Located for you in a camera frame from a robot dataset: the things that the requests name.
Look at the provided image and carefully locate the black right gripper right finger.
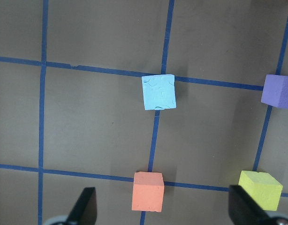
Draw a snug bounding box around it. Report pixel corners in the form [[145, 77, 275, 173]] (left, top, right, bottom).
[[228, 185, 276, 225]]

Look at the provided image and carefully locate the yellow foam block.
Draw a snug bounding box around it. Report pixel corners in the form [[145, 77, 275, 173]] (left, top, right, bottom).
[[238, 171, 283, 211]]

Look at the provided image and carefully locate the purple foam block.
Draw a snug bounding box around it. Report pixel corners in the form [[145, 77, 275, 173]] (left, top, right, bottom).
[[261, 75, 288, 109]]

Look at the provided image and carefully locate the light blue foam block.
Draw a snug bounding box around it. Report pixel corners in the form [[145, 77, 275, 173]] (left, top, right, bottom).
[[142, 74, 176, 111]]

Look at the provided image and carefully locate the orange foam block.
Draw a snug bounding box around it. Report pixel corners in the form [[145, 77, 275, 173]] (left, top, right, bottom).
[[131, 172, 165, 212]]

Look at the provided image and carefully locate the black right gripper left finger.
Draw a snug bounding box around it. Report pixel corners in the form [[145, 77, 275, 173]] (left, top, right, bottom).
[[66, 187, 97, 225]]

